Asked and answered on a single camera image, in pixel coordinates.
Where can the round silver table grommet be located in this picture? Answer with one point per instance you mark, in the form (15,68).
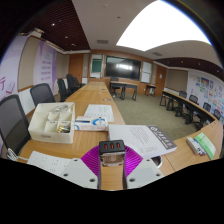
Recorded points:
(157,161)

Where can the group of black office chairs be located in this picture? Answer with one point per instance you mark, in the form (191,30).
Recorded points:
(63,86)

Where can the black desk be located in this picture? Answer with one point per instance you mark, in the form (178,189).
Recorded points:
(124,84)

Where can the green and white booklet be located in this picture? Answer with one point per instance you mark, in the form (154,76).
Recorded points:
(206,145)

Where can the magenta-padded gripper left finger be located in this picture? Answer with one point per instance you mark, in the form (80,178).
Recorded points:
(78,171)

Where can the small dark side desk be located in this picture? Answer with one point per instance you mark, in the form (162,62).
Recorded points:
(150,86)

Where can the small brass metal parts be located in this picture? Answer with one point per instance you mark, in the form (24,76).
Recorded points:
(63,129)

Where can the white compartment organizer box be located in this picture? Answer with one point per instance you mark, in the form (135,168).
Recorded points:
(50,136)

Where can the whiteboard with green panel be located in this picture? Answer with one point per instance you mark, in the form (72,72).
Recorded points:
(96,66)

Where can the white pen box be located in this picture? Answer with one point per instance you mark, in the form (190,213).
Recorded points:
(195,146)

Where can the white power strip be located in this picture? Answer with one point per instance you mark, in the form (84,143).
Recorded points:
(46,161)

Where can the group of colourful wall posters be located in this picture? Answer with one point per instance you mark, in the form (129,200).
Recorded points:
(208,91)

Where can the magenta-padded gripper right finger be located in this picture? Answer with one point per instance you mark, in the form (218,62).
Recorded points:
(145,171)

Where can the long wooden side table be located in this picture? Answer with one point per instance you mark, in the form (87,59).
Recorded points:
(186,103)

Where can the large bright ceiling light panel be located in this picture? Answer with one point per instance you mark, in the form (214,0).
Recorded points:
(163,23)

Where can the large black wall screen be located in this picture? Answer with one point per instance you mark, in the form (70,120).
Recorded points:
(123,67)

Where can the black mesh office chair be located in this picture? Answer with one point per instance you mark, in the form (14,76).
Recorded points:
(11,120)
(41,93)

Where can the white book with dark stripe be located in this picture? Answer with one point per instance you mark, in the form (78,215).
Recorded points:
(140,136)

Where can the brown wooden door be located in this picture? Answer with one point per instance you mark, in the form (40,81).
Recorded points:
(75,68)
(160,80)

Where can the row of black chairs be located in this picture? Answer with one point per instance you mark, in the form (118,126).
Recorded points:
(193,99)

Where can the black block charger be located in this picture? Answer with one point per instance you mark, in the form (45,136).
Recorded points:
(112,146)

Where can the plain white whiteboard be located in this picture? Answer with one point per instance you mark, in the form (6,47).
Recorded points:
(146,72)

